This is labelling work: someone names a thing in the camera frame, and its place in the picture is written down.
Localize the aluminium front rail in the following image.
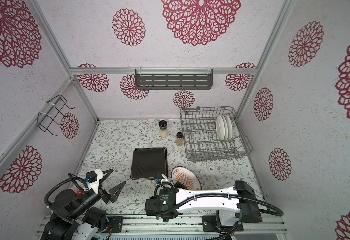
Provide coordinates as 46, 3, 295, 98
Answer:
95, 214, 288, 239

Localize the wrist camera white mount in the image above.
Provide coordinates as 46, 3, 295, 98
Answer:
85, 169, 104, 194
155, 174, 170, 186

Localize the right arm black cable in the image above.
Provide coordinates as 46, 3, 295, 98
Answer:
155, 179, 284, 221

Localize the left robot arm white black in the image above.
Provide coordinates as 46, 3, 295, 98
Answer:
41, 169, 126, 240

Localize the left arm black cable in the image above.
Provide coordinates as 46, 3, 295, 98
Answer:
44, 173, 87, 208

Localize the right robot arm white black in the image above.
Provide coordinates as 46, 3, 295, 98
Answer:
145, 181, 263, 227

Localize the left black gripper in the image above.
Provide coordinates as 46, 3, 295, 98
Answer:
70, 169, 126, 220

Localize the salt grinder black lid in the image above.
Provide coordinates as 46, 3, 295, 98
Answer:
159, 120, 169, 138

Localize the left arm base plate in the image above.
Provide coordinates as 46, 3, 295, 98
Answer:
102, 216, 124, 233

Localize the black wire wall holder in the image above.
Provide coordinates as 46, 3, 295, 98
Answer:
36, 94, 74, 136

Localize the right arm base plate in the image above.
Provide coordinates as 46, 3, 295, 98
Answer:
202, 214, 239, 234

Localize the grey wall shelf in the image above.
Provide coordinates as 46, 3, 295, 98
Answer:
135, 68, 213, 90

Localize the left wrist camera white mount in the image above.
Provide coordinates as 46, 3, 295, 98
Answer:
85, 169, 104, 194

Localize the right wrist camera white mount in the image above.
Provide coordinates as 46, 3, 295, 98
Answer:
155, 174, 170, 186

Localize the small amber spice jar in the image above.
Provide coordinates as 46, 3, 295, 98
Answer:
176, 132, 183, 146

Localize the white round plate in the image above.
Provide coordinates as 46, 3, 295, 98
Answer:
215, 115, 225, 141
171, 166, 202, 191
224, 115, 233, 141

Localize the grey wire dish rack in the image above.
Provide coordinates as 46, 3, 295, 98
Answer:
180, 106, 253, 162

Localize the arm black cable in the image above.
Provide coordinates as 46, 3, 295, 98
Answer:
44, 173, 87, 208
155, 179, 284, 221

